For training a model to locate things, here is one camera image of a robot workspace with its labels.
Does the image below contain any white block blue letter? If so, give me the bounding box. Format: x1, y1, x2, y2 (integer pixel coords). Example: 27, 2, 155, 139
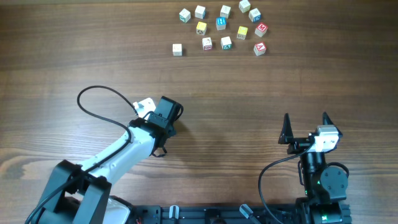
249, 8, 262, 22

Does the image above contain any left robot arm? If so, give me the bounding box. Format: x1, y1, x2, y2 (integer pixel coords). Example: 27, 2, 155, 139
26, 96, 183, 223

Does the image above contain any red letter A block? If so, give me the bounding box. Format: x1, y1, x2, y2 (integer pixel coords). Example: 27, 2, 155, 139
254, 42, 267, 56

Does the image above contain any white block red side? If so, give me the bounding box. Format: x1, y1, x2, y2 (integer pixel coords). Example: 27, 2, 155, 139
202, 37, 213, 50

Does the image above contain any red letter M block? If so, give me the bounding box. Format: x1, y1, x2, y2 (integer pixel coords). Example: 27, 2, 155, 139
254, 22, 268, 37

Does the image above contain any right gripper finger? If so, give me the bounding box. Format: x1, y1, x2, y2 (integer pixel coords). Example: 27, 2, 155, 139
322, 111, 343, 137
278, 113, 294, 144

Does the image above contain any blue letter H block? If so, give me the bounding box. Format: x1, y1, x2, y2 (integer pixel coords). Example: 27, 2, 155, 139
216, 17, 226, 30

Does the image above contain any white block blue side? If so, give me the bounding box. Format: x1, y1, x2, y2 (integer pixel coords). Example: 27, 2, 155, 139
195, 5, 206, 19

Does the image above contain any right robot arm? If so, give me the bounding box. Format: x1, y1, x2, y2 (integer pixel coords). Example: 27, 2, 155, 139
278, 113, 352, 224

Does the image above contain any white block yellow side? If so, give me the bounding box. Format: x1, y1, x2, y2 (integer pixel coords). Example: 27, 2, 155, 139
239, 0, 251, 13

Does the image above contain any plain white block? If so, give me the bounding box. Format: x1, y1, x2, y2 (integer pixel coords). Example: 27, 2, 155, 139
172, 44, 183, 57

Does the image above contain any white block top centre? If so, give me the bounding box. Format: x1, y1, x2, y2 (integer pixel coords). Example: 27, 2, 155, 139
220, 5, 231, 19

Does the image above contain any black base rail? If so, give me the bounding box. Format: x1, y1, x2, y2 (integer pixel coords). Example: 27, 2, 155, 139
108, 203, 353, 224

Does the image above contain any white block green side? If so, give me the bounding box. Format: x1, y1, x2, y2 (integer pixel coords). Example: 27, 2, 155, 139
221, 36, 232, 50

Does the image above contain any green-sided white block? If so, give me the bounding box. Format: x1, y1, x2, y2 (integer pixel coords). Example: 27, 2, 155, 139
179, 8, 191, 23

